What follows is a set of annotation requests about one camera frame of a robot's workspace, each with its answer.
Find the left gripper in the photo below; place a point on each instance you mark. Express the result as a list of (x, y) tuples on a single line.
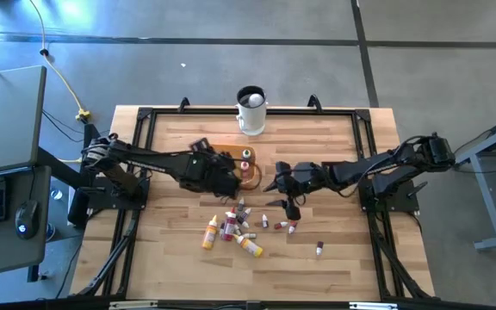
[(231, 189)]

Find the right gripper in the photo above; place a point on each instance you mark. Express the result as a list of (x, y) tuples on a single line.
[(321, 181)]

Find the large red food coloring bottle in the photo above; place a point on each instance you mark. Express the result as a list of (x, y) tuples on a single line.
[(245, 165), (229, 226)]

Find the large green food coloring bottle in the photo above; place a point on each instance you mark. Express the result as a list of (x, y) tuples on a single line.
[(246, 153)]

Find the yellow plastic basket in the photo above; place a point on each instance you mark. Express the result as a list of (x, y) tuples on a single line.
[(226, 147)]

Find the small food coloring bottle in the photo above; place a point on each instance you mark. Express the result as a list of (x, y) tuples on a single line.
[(293, 227), (265, 221), (243, 225), (319, 248), (245, 215), (221, 229), (280, 225), (250, 236), (240, 205)]

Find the large yellow food coloring bottle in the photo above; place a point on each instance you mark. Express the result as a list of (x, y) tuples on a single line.
[(209, 237), (250, 246)]

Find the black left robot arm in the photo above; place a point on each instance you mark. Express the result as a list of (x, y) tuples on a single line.
[(153, 159)]

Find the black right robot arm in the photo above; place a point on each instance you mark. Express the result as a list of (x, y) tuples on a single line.
[(360, 170)]

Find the white cylindrical canister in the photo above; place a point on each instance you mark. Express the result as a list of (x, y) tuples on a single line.
[(252, 122)]

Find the white ball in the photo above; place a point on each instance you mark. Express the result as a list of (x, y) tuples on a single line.
[(256, 100)]

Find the black desk leg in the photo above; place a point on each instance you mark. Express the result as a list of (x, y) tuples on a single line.
[(91, 129)]

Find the black rectangular box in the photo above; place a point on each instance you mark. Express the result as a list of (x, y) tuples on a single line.
[(78, 211)]

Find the white round cap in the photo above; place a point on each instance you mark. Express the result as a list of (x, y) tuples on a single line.
[(56, 194)]

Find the black computer mouse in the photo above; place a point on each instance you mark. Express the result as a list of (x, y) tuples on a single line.
[(26, 217)]

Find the grey monitor panel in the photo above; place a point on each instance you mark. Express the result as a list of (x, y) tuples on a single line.
[(7, 120)]

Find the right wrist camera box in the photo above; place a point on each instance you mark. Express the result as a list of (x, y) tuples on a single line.
[(303, 183)]

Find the black aluminium table frame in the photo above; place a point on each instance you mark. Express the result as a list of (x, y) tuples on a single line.
[(196, 111)]

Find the black table-level camera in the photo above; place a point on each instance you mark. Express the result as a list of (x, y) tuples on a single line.
[(253, 305)]

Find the silver bracket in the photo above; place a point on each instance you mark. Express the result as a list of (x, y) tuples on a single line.
[(134, 305), (373, 306)]

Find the grey metal table frame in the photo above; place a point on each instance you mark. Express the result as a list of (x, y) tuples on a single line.
[(487, 202)]

